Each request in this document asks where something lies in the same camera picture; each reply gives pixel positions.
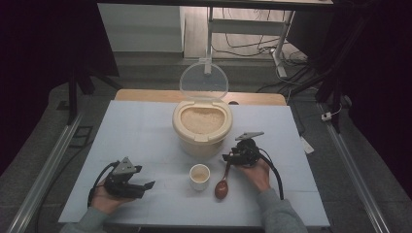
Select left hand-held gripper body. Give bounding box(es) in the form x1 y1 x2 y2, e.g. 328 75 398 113
103 156 147 199

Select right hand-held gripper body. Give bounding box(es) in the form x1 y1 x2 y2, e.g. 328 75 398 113
230 130 266 168

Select brown wooden spoon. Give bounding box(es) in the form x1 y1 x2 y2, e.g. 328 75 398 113
214 160 232 201

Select beige rice container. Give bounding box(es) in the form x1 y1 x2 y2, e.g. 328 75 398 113
171 99 234 159

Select white cup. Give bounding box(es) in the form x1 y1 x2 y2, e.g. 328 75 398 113
189 163 212 192

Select person's left hand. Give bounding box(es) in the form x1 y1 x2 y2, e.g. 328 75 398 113
90 181 137 216

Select person's right hand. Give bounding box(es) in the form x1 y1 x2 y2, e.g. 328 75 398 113
237 157 272 193

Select white table mat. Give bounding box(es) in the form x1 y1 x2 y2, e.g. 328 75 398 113
57 99 331 228

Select rice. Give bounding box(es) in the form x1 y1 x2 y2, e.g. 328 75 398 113
180 107 225 135

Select white paper tag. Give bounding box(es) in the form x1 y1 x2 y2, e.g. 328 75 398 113
299 135 316 155

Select clear container lid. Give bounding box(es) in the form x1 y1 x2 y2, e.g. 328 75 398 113
179 61 230 100

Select black metal stand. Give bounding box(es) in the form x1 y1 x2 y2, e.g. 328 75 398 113
314 76 353 134
56 62 123 126

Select white cabinet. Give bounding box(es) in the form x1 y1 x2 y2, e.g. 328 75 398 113
97 3 185 53

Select black curtain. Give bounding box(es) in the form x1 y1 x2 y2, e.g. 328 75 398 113
286 0 412 202
0 0 120 176

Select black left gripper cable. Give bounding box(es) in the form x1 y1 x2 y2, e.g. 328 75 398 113
86 160 121 209

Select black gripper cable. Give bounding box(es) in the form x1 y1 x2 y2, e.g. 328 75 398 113
257 148 286 201
86 160 121 209

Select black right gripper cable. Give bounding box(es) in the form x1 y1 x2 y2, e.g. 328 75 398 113
257 148 286 201

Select aluminium rail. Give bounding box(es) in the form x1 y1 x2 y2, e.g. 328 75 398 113
318 102 392 233
5 111 86 233

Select black floor cables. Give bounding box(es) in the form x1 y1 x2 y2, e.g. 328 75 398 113
212 8 312 95

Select white desk frame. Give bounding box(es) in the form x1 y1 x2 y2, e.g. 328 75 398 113
204 6 296 79

